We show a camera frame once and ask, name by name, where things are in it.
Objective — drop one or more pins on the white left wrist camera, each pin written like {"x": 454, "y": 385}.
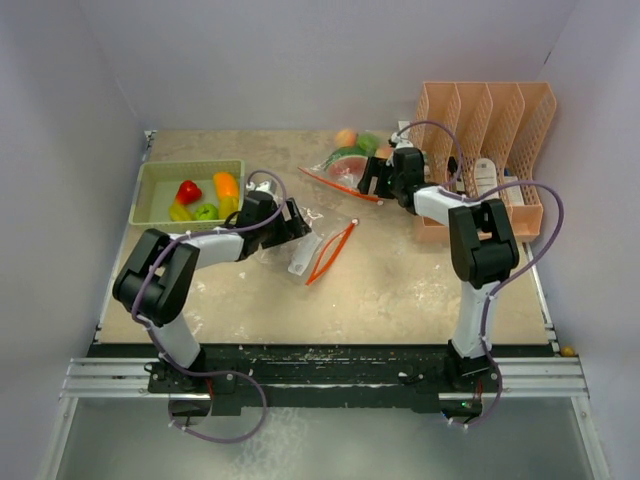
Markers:
{"x": 267, "y": 186}

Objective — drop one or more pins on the green fake leafy vegetable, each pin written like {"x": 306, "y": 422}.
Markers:
{"x": 368, "y": 142}

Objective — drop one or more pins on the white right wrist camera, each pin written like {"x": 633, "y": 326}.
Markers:
{"x": 397, "y": 141}

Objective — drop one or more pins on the yellow fake starfruit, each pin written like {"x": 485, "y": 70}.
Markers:
{"x": 228, "y": 205}

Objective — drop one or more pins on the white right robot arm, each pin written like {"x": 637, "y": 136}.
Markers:
{"x": 482, "y": 246}

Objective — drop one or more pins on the small yellow ball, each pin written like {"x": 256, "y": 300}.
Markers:
{"x": 567, "y": 352}

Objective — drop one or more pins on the red fake strawberry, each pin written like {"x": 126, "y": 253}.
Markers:
{"x": 188, "y": 193}

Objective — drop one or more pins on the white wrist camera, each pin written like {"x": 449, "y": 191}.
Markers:
{"x": 267, "y": 186}
{"x": 397, "y": 141}

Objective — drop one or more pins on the white bottle in organizer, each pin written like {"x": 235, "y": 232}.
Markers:
{"x": 485, "y": 176}

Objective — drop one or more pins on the fake peach right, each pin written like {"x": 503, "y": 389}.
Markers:
{"x": 384, "y": 152}

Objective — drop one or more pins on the white box in organizer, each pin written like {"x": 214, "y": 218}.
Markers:
{"x": 513, "y": 193}

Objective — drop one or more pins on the orange plastic file organizer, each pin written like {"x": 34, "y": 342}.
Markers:
{"x": 506, "y": 122}

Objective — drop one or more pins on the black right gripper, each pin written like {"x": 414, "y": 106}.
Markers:
{"x": 376, "y": 167}

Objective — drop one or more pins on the light green perforated basket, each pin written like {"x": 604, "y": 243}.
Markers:
{"x": 158, "y": 183}

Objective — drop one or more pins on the fake watermelon slice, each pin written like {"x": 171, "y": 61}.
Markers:
{"x": 350, "y": 167}

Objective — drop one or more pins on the small white box behind organizer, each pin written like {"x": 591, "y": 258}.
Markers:
{"x": 403, "y": 127}

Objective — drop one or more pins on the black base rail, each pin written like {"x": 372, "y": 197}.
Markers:
{"x": 320, "y": 376}

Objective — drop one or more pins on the green fake custard apple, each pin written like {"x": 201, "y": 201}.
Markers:
{"x": 206, "y": 212}

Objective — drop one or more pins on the fake peach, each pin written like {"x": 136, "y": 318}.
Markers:
{"x": 384, "y": 152}
{"x": 345, "y": 138}

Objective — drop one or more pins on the fake peach left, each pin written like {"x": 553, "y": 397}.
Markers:
{"x": 345, "y": 138}

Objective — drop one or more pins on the clear zip bag orange seal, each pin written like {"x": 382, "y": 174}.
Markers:
{"x": 306, "y": 260}

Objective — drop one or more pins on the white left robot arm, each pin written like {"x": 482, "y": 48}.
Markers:
{"x": 154, "y": 283}

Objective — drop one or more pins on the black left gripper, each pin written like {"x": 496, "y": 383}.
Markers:
{"x": 289, "y": 229}

